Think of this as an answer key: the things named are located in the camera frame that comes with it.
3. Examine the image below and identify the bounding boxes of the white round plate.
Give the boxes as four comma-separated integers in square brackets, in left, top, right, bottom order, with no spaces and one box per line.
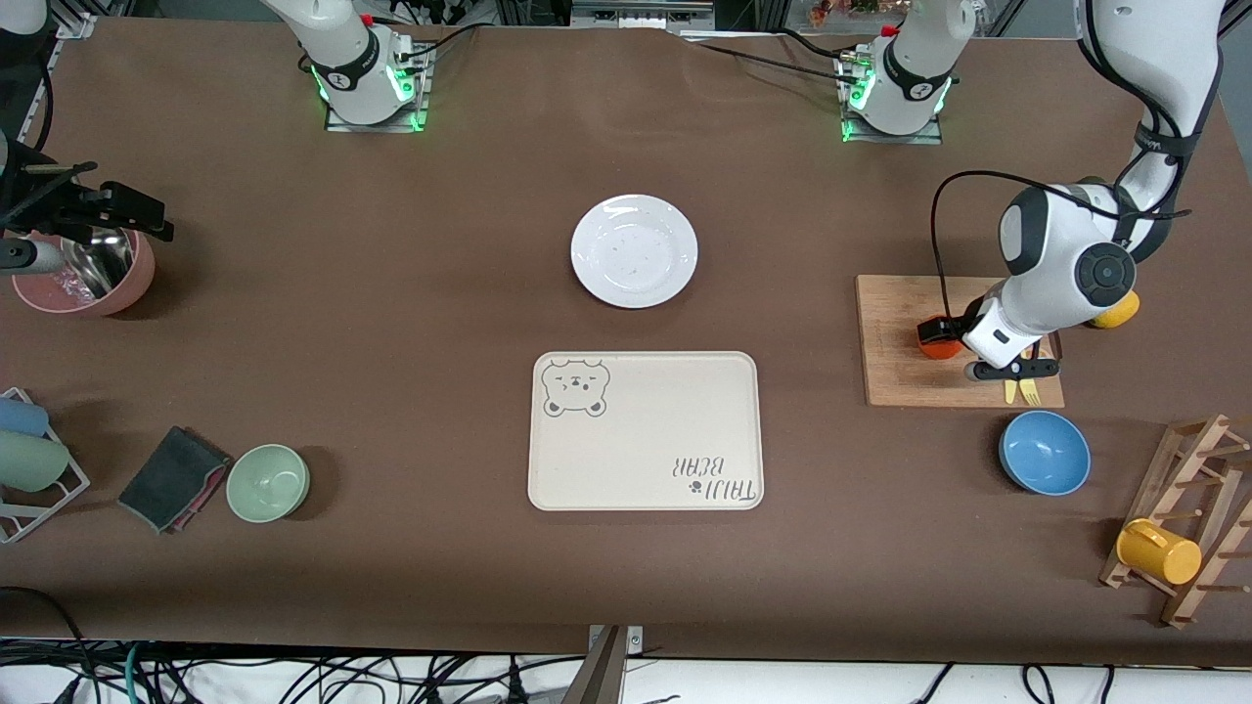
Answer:
[570,194,699,310]

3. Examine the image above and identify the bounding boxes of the bamboo cutting board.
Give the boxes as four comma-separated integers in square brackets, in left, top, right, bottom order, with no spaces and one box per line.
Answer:
[856,274,1066,409]

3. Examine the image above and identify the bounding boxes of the pink bowl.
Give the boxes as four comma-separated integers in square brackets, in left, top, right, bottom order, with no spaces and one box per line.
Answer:
[12,230,157,318]

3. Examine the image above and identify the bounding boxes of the blue bowl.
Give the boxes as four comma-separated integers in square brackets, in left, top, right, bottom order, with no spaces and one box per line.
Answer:
[998,410,1093,497]

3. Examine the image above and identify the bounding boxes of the yellow lemon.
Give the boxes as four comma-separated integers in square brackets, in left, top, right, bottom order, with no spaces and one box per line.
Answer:
[1091,290,1141,330]

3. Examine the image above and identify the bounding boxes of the light blue cup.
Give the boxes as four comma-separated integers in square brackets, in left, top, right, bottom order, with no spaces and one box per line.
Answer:
[0,396,50,438]

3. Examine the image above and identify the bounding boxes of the pale green cup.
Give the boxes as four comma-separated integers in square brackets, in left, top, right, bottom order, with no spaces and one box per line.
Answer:
[0,430,71,493]

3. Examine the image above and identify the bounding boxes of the dark grey folded cloth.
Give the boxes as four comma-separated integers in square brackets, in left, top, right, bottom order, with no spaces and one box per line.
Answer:
[117,425,234,535]

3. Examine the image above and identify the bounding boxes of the wooden peg mug rack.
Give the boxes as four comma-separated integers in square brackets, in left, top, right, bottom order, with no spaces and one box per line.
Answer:
[1098,414,1252,629]

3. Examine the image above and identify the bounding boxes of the pale green bowl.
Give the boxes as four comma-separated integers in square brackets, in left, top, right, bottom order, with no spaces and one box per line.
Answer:
[226,444,312,524]

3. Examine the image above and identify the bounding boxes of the cream bear print tray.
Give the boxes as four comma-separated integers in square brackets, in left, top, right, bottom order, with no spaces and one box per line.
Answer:
[527,351,765,512]

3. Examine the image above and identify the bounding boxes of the yellow mug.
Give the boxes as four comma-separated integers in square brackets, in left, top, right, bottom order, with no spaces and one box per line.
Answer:
[1116,518,1203,587]

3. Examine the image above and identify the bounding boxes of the brown support strut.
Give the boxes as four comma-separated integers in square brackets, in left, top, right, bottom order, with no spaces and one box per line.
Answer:
[560,626,627,704]

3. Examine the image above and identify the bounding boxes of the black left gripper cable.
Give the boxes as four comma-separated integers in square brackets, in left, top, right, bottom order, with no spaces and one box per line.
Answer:
[929,171,1192,324]

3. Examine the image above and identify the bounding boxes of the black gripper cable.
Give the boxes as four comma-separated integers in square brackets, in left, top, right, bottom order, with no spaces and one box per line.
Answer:
[929,171,1192,324]
[27,54,58,153]

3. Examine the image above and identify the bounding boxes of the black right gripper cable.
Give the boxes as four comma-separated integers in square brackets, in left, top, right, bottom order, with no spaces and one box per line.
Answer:
[27,54,58,153]

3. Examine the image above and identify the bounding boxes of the aluminium table corner bracket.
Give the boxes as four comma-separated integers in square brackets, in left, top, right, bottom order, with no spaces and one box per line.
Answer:
[39,10,99,42]

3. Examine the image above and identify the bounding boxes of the white wire cup rack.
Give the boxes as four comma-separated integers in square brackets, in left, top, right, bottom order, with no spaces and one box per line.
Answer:
[0,387,92,545]

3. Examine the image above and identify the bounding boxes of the black arm base cable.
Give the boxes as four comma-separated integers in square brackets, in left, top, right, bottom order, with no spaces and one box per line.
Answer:
[396,22,485,62]
[680,37,862,79]

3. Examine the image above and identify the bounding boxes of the black floor cable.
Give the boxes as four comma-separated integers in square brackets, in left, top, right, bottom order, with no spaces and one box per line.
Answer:
[0,585,99,704]

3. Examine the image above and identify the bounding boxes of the metal table edge bracket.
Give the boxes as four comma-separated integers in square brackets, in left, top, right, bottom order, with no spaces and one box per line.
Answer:
[587,626,645,704]

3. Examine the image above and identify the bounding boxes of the aluminium frame structure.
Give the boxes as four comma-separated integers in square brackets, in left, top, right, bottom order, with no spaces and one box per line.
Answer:
[494,0,764,36]

